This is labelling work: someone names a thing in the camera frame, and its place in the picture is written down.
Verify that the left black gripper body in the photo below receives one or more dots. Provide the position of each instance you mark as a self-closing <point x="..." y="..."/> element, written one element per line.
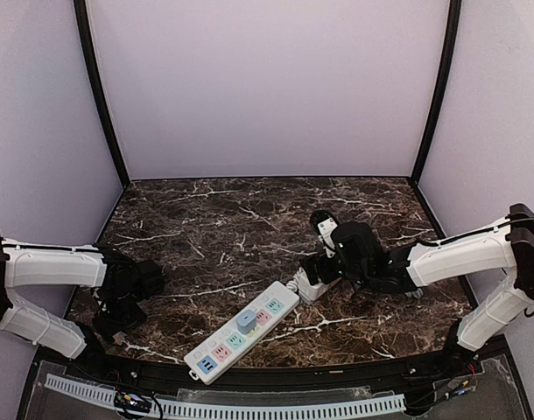
<point x="119" y="318"/>

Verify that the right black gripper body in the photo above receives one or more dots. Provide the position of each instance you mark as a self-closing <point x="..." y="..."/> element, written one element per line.
<point x="319" y="269"/>

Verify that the white cube socket adapter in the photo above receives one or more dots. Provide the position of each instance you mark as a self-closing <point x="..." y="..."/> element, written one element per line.
<point x="310" y="293"/>

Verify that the blue plug adapter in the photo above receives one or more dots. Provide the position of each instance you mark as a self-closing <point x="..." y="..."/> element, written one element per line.
<point x="246" y="322"/>

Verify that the white multicolour power strip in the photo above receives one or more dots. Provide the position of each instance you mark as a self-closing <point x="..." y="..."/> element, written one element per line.
<point x="223" y="348"/>

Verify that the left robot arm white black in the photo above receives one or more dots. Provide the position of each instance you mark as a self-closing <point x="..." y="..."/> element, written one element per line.
<point x="117" y="283"/>

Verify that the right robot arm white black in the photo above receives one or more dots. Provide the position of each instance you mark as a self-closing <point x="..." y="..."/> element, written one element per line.
<point x="351" y="251"/>

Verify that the small circuit board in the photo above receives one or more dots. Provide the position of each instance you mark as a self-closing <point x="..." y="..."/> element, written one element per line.
<point x="131" y="401"/>

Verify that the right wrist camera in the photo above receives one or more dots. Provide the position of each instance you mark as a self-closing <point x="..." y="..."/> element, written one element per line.
<point x="324" y="223"/>

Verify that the slotted grey cable duct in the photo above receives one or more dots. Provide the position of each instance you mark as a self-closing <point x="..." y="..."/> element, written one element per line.
<point x="215" y="405"/>

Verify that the black front rail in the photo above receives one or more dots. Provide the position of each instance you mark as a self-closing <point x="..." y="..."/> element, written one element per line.
<point x="131" y="366"/>

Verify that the left black frame post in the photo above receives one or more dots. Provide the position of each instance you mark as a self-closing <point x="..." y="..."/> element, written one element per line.
<point x="95" y="81"/>

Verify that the black frame post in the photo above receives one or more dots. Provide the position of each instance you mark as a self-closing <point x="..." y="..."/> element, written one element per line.
<point x="439" y="91"/>
<point x="95" y="81"/>

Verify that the right black frame post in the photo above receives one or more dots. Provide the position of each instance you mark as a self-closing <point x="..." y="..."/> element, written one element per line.
<point x="439" y="91"/>

